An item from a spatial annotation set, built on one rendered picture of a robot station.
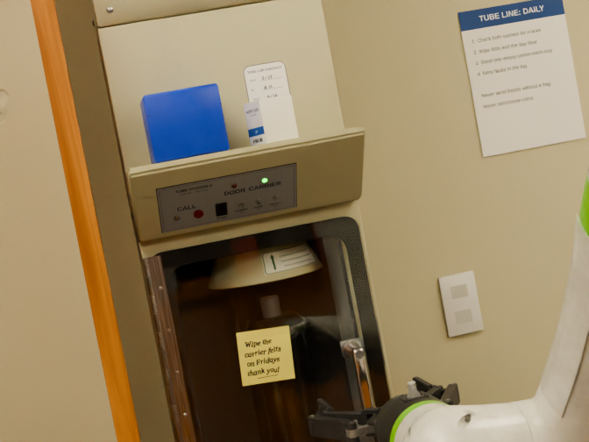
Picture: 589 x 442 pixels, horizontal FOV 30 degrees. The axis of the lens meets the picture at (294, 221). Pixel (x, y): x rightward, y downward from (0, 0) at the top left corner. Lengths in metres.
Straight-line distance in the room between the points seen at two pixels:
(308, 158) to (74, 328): 0.68
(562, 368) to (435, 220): 1.00
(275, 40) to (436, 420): 0.66
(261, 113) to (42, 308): 0.68
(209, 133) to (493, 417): 0.55
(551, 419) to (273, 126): 0.57
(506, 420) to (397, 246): 0.93
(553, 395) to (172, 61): 0.73
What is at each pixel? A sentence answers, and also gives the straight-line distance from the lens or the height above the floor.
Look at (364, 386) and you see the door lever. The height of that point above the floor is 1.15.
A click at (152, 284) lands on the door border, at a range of 1.54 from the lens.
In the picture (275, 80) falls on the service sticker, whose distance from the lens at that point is 1.58.
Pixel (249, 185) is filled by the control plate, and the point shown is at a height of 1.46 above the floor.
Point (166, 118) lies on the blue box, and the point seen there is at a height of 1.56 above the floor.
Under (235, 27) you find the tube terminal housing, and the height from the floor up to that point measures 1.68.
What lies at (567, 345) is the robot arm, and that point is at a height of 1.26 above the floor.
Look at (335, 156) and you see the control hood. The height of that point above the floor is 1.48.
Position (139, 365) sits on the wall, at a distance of 2.00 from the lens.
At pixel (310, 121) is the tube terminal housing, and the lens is 1.58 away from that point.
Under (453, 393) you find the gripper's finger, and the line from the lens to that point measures 1.43.
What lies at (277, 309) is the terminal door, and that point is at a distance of 1.56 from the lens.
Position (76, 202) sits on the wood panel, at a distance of 1.46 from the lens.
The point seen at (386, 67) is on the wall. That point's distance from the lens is 2.06.
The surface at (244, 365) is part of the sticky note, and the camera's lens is 1.57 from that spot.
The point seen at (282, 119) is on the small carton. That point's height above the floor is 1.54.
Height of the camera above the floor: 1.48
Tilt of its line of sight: 3 degrees down
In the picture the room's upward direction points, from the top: 11 degrees counter-clockwise
